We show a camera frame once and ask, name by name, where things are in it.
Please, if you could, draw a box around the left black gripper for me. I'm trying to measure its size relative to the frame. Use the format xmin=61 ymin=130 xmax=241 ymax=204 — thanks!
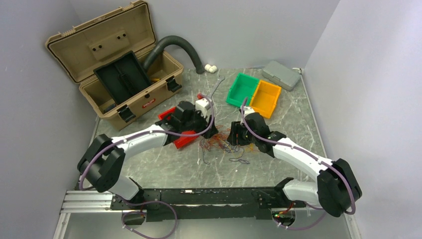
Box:
xmin=181 ymin=107 xmax=218 ymax=139

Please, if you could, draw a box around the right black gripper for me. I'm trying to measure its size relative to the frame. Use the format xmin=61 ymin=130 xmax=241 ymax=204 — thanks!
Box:
xmin=227 ymin=120 xmax=258 ymax=146

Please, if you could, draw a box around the coloured wire bundle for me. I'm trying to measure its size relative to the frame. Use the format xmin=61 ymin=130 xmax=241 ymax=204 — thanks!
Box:
xmin=199 ymin=130 xmax=259 ymax=166

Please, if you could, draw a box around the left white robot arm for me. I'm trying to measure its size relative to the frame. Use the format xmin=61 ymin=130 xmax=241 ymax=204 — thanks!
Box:
xmin=77 ymin=97 xmax=217 ymax=209

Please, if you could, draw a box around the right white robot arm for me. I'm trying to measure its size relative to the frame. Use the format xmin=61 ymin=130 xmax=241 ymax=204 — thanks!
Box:
xmin=227 ymin=113 xmax=362 ymax=217

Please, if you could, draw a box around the red plastic bin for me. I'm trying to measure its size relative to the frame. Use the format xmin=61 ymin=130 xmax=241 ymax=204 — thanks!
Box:
xmin=158 ymin=107 xmax=198 ymax=149

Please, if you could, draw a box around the orange plastic bin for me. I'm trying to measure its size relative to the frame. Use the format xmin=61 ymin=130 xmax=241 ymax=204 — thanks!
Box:
xmin=249 ymin=80 xmax=282 ymax=119

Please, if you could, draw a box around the green plastic bin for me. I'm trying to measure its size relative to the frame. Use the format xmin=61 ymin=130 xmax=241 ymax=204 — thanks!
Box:
xmin=226 ymin=73 xmax=260 ymax=107

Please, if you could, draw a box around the silver open-end wrench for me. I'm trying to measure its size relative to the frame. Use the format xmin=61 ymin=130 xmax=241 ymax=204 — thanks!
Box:
xmin=207 ymin=75 xmax=225 ymax=98

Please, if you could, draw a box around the white pipe fitting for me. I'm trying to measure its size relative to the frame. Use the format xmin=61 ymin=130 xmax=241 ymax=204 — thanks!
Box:
xmin=204 ymin=64 xmax=217 ymax=73

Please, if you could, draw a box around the grey plastic case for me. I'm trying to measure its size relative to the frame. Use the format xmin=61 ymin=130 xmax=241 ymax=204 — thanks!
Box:
xmin=262 ymin=60 xmax=301 ymax=91

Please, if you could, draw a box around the black toolbox tray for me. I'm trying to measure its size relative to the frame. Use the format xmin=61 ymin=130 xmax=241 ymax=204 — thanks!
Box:
xmin=94 ymin=51 xmax=152 ymax=105

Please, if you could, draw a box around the tan plastic toolbox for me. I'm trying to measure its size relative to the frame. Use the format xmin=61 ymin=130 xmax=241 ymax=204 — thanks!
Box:
xmin=45 ymin=0 xmax=183 ymax=130

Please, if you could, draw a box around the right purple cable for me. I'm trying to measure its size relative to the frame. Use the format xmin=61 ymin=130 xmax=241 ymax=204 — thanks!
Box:
xmin=240 ymin=96 xmax=357 ymax=232

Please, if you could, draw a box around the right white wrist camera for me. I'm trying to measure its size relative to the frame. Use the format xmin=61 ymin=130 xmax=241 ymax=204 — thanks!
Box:
xmin=242 ymin=107 xmax=255 ymax=119

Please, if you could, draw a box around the black corrugated hose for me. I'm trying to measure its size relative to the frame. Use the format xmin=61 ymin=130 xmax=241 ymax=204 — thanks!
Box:
xmin=142 ymin=35 xmax=206 ymax=75

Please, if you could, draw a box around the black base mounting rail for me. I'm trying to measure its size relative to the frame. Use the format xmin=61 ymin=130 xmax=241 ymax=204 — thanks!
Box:
xmin=110 ymin=186 xmax=304 ymax=222

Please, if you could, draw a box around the aluminium extrusion frame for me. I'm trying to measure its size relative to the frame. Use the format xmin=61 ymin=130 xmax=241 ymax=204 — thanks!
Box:
xmin=53 ymin=190 xmax=113 ymax=239

